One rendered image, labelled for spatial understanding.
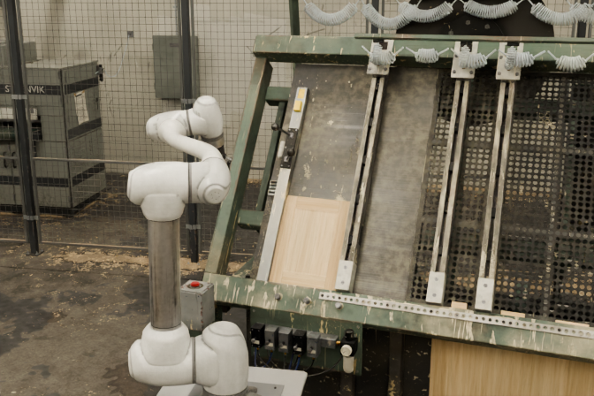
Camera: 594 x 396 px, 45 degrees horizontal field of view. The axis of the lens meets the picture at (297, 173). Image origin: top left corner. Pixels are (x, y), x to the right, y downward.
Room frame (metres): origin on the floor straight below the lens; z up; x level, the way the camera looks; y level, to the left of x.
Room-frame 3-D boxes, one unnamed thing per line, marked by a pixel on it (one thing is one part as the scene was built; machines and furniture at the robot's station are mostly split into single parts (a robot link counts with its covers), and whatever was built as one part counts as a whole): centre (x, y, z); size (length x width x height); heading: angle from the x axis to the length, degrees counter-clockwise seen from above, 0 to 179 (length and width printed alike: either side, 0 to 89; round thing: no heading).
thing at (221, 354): (2.20, 0.26, 0.93); 0.18 x 0.16 x 0.22; 98
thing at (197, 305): (2.78, 0.43, 0.84); 0.12 x 0.12 x 0.18; 70
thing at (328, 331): (2.70, -0.01, 0.69); 0.50 x 0.14 x 0.24; 70
